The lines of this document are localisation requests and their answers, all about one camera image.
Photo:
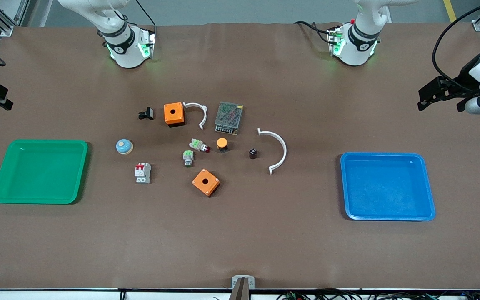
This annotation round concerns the grey metal table bracket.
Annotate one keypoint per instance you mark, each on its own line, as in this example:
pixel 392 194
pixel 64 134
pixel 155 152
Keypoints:
pixel 243 283

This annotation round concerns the orange button enclosure box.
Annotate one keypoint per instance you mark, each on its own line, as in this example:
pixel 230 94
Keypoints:
pixel 205 182
pixel 174 114

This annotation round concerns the large white curved clip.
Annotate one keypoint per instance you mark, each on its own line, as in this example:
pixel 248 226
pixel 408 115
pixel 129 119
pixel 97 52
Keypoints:
pixel 283 148

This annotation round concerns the small white curved clip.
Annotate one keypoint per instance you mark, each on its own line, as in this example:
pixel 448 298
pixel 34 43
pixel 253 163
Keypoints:
pixel 202 109

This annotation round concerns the white red circuit breaker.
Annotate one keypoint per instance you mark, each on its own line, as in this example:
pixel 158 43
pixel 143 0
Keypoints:
pixel 143 173

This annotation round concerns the blue dome button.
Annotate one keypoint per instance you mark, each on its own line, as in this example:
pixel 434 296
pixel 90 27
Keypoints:
pixel 124 146

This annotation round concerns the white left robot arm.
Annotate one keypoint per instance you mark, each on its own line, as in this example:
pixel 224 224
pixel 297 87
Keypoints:
pixel 354 50

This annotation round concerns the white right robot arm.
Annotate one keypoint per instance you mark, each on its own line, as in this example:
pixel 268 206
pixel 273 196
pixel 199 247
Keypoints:
pixel 127 54

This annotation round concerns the metal mesh power supply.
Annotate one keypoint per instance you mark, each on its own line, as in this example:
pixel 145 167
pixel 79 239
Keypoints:
pixel 228 118

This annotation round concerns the brown table mat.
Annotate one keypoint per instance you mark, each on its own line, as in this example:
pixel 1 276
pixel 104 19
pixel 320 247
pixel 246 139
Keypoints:
pixel 240 233

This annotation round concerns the green white red-lens indicator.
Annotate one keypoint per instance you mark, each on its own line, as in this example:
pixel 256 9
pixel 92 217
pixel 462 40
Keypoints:
pixel 197 144

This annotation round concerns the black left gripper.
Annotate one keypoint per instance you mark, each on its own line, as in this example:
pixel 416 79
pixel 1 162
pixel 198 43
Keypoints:
pixel 461 82

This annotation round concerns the small black capacitor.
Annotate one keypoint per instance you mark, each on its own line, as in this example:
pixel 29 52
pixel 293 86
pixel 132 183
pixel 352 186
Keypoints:
pixel 253 153

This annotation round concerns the green white push button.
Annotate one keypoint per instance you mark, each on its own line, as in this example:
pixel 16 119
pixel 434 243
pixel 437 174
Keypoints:
pixel 188 158

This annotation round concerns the blue plastic tray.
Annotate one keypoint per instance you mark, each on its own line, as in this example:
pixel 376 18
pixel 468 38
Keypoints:
pixel 386 187

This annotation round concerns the green plastic tray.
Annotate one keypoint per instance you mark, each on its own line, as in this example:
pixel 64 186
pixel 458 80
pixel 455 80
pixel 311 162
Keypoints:
pixel 40 171

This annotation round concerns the small black switch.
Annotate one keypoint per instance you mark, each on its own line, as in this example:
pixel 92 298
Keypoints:
pixel 147 113

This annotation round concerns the orange cap push button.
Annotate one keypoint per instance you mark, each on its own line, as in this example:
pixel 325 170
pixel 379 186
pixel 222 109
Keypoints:
pixel 222 143

